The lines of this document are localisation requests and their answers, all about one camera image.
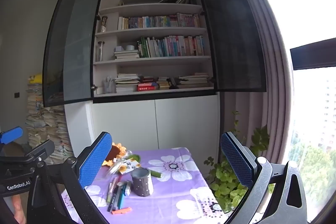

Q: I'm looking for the tall stack of white books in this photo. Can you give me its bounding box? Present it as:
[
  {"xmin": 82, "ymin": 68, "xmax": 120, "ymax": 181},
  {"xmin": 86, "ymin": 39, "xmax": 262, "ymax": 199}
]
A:
[{"xmin": 115, "ymin": 73, "xmax": 141, "ymax": 92}]

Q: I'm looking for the small stack of yellowish books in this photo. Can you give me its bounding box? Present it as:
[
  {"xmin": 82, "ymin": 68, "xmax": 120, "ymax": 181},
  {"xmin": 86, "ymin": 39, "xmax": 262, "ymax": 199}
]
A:
[{"xmin": 157, "ymin": 76, "xmax": 171, "ymax": 90}]

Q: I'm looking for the white cabinet door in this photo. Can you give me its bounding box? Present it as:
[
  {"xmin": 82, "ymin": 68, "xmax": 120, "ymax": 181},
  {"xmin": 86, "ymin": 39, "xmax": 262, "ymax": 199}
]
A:
[
  {"xmin": 91, "ymin": 101, "xmax": 158, "ymax": 159},
  {"xmin": 155, "ymin": 97, "xmax": 219, "ymax": 159}
]

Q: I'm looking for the person's left forearm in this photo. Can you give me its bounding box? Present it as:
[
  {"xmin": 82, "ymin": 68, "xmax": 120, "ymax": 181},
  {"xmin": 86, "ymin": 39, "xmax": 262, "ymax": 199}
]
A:
[{"xmin": 12, "ymin": 195, "xmax": 28, "ymax": 224}]

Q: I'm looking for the grey clay pen holder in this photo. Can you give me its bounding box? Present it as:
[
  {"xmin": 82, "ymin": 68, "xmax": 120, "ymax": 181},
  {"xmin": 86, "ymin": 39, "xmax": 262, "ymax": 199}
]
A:
[{"xmin": 130, "ymin": 168, "xmax": 154, "ymax": 197}]

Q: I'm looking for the red dictionary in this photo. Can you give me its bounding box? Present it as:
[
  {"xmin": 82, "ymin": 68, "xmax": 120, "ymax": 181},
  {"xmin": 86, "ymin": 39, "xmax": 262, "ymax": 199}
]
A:
[{"xmin": 137, "ymin": 83, "xmax": 159, "ymax": 91}]

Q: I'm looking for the dark glass cabinet door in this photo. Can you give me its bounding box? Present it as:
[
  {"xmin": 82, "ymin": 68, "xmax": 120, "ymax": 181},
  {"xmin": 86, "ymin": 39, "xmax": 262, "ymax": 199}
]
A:
[
  {"xmin": 43, "ymin": 0, "xmax": 109, "ymax": 108},
  {"xmin": 193, "ymin": 0, "xmax": 267, "ymax": 92}
]

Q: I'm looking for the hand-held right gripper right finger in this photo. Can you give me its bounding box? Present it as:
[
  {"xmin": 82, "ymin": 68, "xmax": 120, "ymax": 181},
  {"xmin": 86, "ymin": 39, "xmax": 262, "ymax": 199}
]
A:
[{"xmin": 220, "ymin": 132, "xmax": 307, "ymax": 224}]

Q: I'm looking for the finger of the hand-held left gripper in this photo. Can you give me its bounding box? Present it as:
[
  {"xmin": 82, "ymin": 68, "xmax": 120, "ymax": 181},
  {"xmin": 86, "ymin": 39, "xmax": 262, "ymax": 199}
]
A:
[
  {"xmin": 0, "ymin": 139, "xmax": 55, "ymax": 169},
  {"xmin": 0, "ymin": 126, "xmax": 24, "ymax": 146}
]

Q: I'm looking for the crochet sunflower bouquet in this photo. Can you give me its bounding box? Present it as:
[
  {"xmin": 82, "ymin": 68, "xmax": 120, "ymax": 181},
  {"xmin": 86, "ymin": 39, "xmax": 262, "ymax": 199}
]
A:
[{"xmin": 102, "ymin": 142, "xmax": 163, "ymax": 178}]

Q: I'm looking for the clear pen cup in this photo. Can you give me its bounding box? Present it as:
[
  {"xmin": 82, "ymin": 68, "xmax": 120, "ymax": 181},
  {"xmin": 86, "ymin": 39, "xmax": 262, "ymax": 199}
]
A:
[{"xmin": 105, "ymin": 77, "xmax": 116, "ymax": 94}]

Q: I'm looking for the pile of papers and books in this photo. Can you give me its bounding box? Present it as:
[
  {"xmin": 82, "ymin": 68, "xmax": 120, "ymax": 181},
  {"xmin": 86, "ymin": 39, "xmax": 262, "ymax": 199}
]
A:
[{"xmin": 25, "ymin": 82, "xmax": 74, "ymax": 164}]

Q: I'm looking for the long row of colourful books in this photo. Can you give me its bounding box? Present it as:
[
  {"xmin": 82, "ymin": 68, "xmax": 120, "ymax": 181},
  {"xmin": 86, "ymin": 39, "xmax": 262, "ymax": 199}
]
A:
[{"xmin": 118, "ymin": 13, "xmax": 201, "ymax": 30}]

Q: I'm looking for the lilac curtain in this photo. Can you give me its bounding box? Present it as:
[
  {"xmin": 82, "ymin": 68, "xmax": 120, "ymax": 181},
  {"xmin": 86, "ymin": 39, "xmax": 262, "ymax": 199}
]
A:
[{"xmin": 218, "ymin": 0, "xmax": 293, "ymax": 161}]

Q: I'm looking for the wide stack of worn books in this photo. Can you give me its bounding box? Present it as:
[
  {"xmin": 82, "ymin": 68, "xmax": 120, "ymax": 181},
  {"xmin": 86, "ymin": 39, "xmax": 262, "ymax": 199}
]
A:
[{"xmin": 176, "ymin": 72, "xmax": 210, "ymax": 89}]

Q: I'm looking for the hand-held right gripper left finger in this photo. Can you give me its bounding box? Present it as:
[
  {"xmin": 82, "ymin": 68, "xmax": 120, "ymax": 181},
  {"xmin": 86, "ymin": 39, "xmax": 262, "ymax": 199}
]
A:
[{"xmin": 26, "ymin": 132, "xmax": 113, "ymax": 224}]

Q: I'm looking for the blue retractable pen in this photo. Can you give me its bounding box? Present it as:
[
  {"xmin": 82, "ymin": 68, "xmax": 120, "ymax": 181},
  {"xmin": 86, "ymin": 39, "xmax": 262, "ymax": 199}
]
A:
[{"xmin": 117, "ymin": 185, "xmax": 129, "ymax": 210}]

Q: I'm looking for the small stack of white books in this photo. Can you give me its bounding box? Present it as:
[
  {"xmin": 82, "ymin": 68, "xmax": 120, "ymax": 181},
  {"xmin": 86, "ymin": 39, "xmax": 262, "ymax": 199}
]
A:
[{"xmin": 114, "ymin": 49, "xmax": 139, "ymax": 59}]

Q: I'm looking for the purple floral tablecloth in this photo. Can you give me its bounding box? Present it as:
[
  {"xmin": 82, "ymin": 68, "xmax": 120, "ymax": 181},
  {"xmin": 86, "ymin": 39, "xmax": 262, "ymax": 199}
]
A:
[{"xmin": 61, "ymin": 147, "xmax": 234, "ymax": 224}]

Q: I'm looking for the dark window frame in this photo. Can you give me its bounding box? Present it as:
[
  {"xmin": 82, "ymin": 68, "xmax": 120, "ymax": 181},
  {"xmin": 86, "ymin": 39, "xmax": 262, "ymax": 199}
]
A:
[{"xmin": 290, "ymin": 42, "xmax": 336, "ymax": 71}]

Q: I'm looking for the orange highlighter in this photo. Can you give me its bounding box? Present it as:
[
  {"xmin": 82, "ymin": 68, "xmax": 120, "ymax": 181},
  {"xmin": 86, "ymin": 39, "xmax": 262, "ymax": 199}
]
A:
[{"xmin": 111, "ymin": 207, "xmax": 132, "ymax": 215}]

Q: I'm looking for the green potted plant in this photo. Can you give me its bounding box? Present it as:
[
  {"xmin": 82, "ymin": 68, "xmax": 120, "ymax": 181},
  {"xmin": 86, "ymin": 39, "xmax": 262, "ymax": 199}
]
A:
[{"xmin": 203, "ymin": 111, "xmax": 276, "ymax": 214}]

